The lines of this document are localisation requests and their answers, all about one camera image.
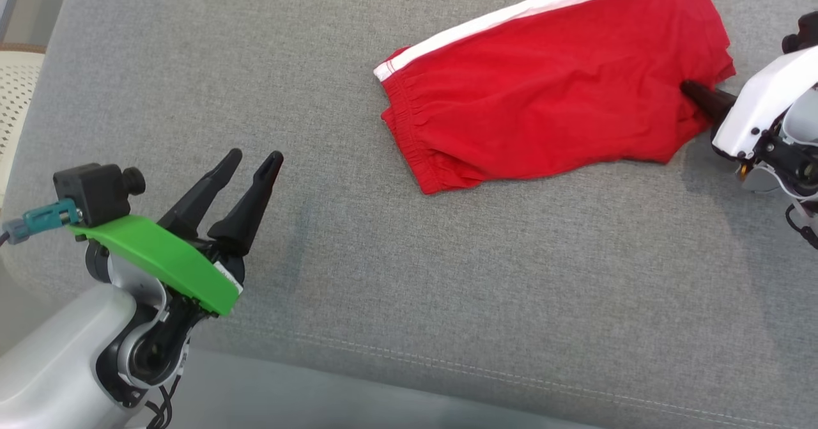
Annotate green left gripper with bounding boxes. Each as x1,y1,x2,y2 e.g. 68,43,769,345
67,148,284,316

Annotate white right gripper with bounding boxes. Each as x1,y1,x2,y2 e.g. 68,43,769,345
681,45,818,161

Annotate red shorts with white stripe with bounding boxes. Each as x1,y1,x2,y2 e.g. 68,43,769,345
374,0,737,195

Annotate white perforated laundry basket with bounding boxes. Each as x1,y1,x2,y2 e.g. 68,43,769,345
0,44,47,207

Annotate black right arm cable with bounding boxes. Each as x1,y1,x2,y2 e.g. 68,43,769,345
785,203,818,251

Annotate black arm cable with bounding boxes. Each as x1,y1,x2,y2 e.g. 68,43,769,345
144,377,184,429
785,203,818,251

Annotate teal camera connector cable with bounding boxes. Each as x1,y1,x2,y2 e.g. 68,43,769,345
0,199,82,247

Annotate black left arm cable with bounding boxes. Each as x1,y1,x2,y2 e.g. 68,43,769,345
144,377,184,429

